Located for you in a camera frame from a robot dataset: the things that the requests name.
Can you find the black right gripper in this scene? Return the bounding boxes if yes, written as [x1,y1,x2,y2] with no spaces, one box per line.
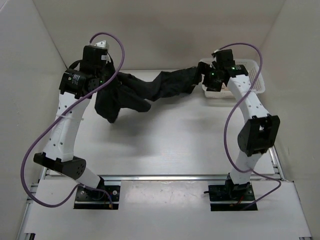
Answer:
[190,62,223,93]

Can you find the black trousers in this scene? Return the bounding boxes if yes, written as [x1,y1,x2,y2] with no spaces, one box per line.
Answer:
[94,66,202,124]

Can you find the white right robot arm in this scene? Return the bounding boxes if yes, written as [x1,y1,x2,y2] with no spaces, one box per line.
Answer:
[197,58,280,200]

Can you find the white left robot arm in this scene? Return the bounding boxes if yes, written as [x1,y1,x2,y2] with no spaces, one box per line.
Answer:
[33,66,115,200]

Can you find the white plastic basket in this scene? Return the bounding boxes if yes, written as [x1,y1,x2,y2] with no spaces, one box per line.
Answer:
[201,58,266,99]

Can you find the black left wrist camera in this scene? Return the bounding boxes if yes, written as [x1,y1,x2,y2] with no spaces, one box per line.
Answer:
[80,40,110,69]

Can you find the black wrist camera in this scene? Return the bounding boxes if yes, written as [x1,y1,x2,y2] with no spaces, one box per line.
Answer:
[211,49,236,69]
[80,40,110,69]

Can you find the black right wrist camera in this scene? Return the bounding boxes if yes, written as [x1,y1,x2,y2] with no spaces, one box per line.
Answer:
[211,49,236,69]

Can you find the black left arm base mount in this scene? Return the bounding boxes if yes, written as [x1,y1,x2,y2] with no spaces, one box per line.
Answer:
[73,183,121,210]

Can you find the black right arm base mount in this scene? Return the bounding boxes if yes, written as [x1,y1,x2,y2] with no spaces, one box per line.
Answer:
[203,184,258,212]

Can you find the aluminium front frame rail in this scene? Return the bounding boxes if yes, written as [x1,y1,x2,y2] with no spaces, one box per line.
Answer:
[41,173,285,183]

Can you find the aluminium right frame rail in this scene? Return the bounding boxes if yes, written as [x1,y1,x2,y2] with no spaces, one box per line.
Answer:
[269,147,313,240]

